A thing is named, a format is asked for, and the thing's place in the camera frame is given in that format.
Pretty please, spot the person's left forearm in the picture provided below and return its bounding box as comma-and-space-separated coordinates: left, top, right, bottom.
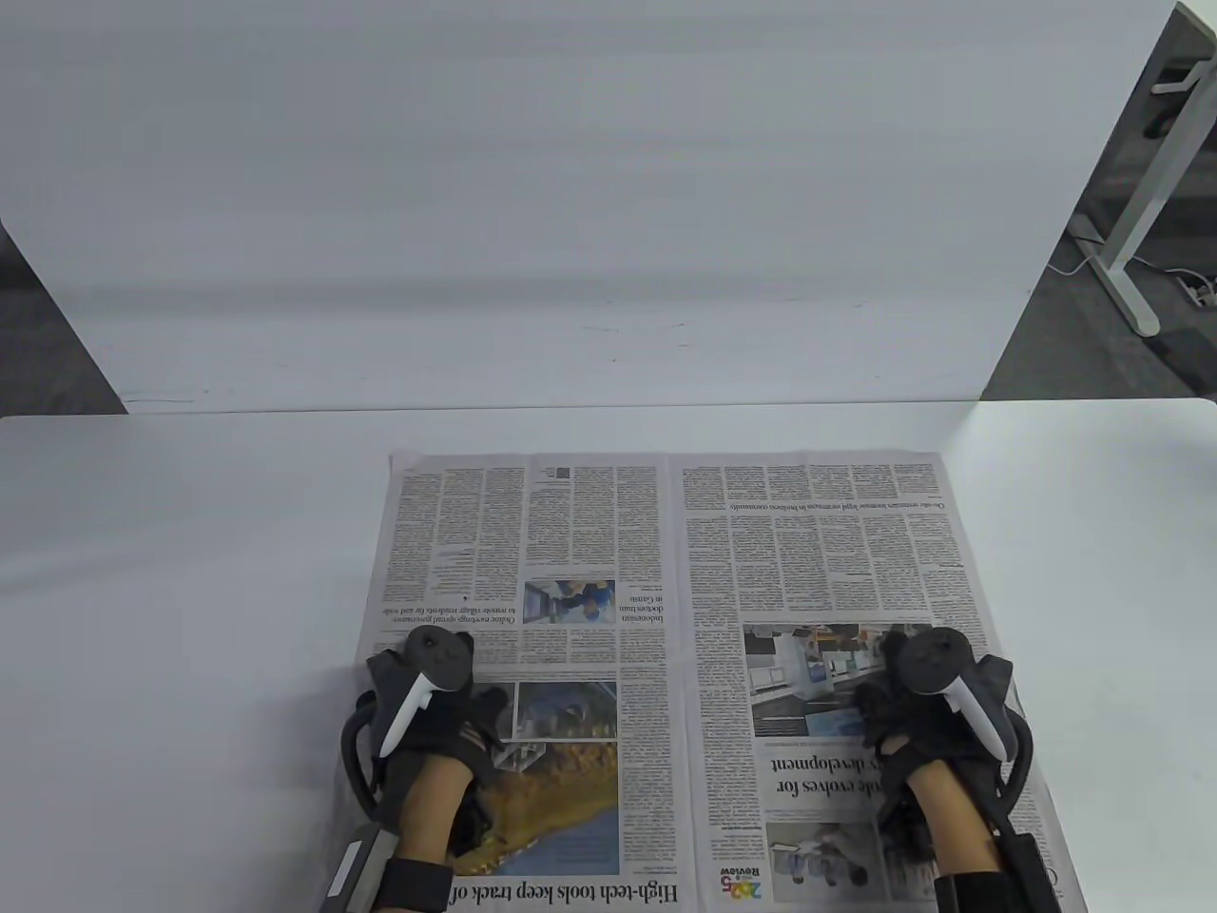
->
390, 761, 477, 866

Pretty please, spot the black and white controller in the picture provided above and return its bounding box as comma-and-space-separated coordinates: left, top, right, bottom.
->
894, 625, 1014, 763
376, 625, 476, 761

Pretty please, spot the person's right hand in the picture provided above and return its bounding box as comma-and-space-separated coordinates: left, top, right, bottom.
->
851, 631, 1026, 776

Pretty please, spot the person's left hand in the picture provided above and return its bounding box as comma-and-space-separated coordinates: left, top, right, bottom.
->
366, 635, 511, 781

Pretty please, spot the person's right forearm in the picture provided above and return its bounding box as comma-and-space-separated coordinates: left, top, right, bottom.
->
903, 761, 1010, 881

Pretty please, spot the white backdrop board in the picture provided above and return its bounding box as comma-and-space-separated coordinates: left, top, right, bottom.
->
0, 0, 1180, 416

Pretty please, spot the black glove cable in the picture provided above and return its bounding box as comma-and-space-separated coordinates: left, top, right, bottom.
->
339, 697, 388, 821
992, 711, 1038, 821

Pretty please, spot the black wrist camera strap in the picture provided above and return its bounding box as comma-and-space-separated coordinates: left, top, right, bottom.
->
323, 826, 458, 913
932, 832, 1062, 913

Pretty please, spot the white floor cable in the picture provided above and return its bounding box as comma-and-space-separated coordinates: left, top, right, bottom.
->
1046, 217, 1096, 279

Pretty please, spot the white desk leg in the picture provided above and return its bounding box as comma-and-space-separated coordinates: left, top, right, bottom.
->
1084, 0, 1217, 336

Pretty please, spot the printed newspaper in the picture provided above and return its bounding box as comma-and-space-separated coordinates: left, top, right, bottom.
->
366, 452, 1090, 913

